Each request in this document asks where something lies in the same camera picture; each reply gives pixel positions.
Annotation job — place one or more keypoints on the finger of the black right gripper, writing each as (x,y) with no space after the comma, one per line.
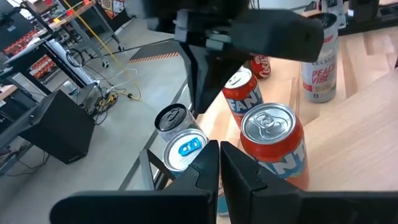
(217,71)
(196,71)

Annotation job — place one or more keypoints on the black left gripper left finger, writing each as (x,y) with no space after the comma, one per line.
(140,208)

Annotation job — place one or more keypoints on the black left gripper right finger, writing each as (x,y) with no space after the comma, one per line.
(280,208)

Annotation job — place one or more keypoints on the red Star Wars Coca-Cola can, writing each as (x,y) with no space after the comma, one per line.
(260,70)

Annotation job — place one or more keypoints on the orange Fanta soda can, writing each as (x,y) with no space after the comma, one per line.
(273,149)
(241,96)

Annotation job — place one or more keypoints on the blue silver Red Bull can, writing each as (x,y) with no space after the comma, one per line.
(183,149)

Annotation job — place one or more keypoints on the black mat with orange stripes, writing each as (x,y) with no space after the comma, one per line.
(155,49)

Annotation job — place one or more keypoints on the black box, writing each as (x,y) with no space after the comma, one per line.
(62,133)

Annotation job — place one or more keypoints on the white plastic bottle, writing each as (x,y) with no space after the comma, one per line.
(70,88)

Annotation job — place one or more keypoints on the wheeled metal cart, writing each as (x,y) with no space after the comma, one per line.
(79,9)

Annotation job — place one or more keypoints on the red backlit keyboard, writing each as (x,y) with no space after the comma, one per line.
(42,67)
(21,43)

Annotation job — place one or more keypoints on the black desk monitor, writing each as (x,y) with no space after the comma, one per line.
(14,31)

